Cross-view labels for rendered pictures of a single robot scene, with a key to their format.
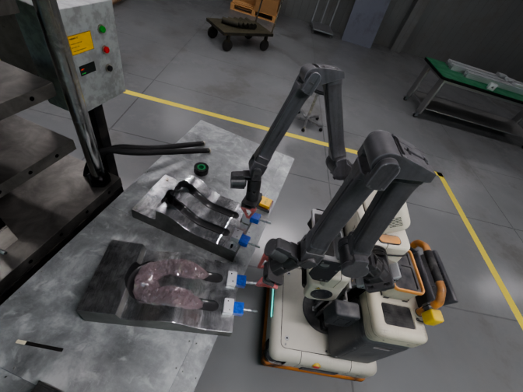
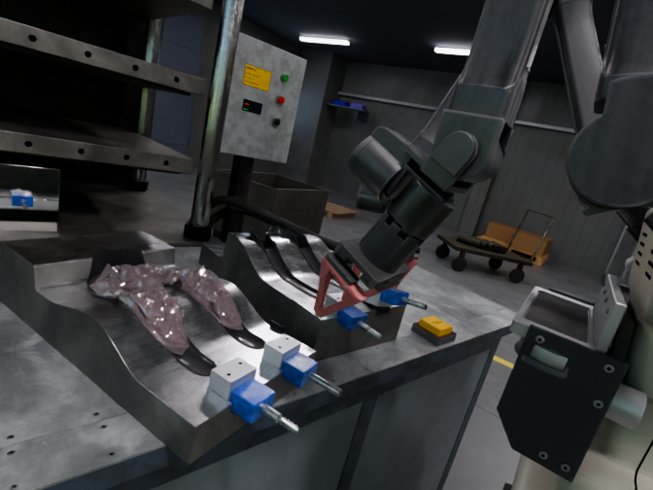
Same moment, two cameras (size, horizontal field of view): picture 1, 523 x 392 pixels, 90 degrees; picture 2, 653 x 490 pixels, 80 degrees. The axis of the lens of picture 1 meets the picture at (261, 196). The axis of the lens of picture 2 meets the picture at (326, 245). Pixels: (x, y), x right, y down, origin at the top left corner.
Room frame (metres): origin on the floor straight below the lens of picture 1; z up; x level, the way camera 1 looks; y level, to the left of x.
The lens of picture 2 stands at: (0.06, -0.38, 1.20)
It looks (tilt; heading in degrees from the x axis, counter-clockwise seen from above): 15 degrees down; 40
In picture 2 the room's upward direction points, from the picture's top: 14 degrees clockwise
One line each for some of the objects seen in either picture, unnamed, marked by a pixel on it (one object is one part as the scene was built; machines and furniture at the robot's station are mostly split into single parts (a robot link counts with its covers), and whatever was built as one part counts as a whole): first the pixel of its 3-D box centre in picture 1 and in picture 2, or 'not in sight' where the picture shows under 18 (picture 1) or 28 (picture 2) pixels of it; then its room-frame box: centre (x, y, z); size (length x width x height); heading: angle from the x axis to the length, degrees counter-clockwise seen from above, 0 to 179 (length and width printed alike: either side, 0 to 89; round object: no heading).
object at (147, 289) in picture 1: (171, 281); (165, 288); (0.37, 0.21, 0.90); 0.26 x 0.18 x 0.08; 102
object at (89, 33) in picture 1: (104, 150); (230, 234); (1.00, 0.94, 0.73); 0.30 x 0.22 x 1.47; 175
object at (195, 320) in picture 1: (170, 287); (156, 310); (0.36, 0.21, 0.85); 0.50 x 0.26 x 0.11; 102
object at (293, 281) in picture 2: (199, 206); (298, 258); (0.71, 0.25, 0.92); 0.35 x 0.16 x 0.09; 85
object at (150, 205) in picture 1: (197, 210); (293, 273); (0.72, 0.26, 0.87); 0.50 x 0.26 x 0.14; 85
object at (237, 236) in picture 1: (246, 241); (355, 320); (0.64, 0.00, 0.89); 0.13 x 0.05 x 0.05; 85
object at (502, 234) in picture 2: (257, 2); (514, 241); (7.97, 1.77, 0.22); 1.21 x 0.83 x 0.44; 99
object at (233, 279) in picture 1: (243, 281); (304, 371); (0.48, -0.05, 0.85); 0.13 x 0.05 x 0.05; 102
